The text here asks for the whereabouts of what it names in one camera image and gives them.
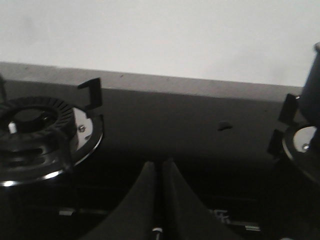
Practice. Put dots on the black glass gas stove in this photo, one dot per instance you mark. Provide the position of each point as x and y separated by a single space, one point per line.
219 145

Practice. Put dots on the gas burner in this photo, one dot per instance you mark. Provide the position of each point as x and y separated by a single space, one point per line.
298 142
42 137

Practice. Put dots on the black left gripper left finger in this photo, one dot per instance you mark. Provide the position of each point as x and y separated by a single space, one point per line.
132 219

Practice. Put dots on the left gas burner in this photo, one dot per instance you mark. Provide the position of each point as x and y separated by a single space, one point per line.
42 137

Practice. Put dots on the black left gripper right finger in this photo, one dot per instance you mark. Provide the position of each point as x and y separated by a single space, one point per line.
187 218

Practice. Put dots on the right gas burner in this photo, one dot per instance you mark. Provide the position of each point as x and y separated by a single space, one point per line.
298 142

